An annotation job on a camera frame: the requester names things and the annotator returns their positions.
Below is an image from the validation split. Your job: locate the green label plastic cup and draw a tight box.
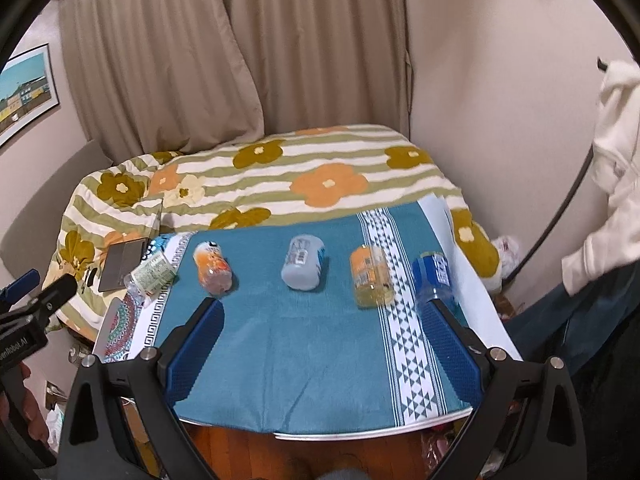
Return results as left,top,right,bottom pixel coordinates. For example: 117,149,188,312
124,252,177,297

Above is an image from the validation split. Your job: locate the orange peach label plastic cup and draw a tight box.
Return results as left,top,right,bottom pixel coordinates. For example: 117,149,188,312
193,242,233,297

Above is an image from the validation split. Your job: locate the orange yellow label plastic cup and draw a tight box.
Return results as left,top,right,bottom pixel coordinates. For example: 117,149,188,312
349,245,395,309

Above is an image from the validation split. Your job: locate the pale blue label plastic cup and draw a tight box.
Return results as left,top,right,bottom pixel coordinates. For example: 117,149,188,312
281,234,326,292

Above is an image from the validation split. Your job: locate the person's left hand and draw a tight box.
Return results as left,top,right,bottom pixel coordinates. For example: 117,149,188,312
0,388,49,445

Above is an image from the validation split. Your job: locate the colourful mandala tray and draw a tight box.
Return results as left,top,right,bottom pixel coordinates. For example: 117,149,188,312
93,294,141,363

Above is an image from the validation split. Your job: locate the white crumpled plastic bag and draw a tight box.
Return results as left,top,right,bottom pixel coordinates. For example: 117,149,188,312
491,235,521,280

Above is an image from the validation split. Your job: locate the grey notebook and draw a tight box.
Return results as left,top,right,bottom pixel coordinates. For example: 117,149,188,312
98,238,150,292

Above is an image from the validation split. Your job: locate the teal patterned table cloth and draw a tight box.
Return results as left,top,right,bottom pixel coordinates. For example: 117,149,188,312
102,194,524,442

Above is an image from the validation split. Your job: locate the framed landscape picture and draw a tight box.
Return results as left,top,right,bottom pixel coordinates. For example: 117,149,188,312
0,44,60,146

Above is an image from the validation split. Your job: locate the floral striped duvet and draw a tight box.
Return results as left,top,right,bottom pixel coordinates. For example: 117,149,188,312
47,125,502,340

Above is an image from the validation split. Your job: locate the white hooded garment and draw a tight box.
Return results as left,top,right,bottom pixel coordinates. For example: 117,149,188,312
562,61,639,296

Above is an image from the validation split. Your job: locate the beige curtain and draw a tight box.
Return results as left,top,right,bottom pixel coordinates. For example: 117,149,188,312
58,0,411,162

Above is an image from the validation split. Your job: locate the black curved cable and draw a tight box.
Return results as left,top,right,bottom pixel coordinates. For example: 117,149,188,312
501,144,596,283

